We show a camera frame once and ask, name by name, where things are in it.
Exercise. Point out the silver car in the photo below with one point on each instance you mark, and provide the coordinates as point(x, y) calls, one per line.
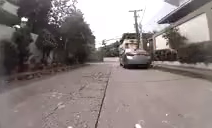
point(135, 57)

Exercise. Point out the utility pole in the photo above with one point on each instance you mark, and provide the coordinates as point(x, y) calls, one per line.
point(136, 26)

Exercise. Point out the pale grey building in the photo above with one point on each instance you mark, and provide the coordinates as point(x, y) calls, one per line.
point(3, 20)

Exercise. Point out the robot's own part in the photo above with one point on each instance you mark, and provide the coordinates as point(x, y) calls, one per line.
point(138, 125)

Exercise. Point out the raised concrete pavement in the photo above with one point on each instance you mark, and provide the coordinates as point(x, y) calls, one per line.
point(190, 68)

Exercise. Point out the dark green hedge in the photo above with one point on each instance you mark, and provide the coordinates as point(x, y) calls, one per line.
point(194, 52)

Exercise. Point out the building with white wall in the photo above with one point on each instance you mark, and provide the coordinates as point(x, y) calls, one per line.
point(194, 28)

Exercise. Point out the row of trees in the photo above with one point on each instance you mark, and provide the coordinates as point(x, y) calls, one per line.
point(65, 36)

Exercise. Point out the kerb strip with debris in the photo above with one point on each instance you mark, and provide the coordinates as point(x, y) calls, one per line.
point(37, 74)

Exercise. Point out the grey concrete road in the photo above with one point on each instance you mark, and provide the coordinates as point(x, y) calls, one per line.
point(144, 96)

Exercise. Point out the cream building with dark roof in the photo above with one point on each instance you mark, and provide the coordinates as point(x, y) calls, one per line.
point(129, 40)

